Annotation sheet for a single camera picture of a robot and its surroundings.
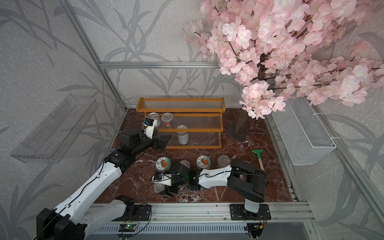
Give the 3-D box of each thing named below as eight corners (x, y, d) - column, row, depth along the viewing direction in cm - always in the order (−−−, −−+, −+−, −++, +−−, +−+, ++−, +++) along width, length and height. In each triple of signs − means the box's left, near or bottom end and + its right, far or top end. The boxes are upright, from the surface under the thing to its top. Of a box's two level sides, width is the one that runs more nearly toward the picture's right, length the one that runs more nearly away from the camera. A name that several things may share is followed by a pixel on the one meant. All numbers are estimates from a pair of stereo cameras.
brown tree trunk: (235, 134, 107) (240, 116, 91) (234, 128, 110) (239, 109, 95) (242, 134, 107) (249, 116, 91) (241, 128, 110) (247, 109, 95)
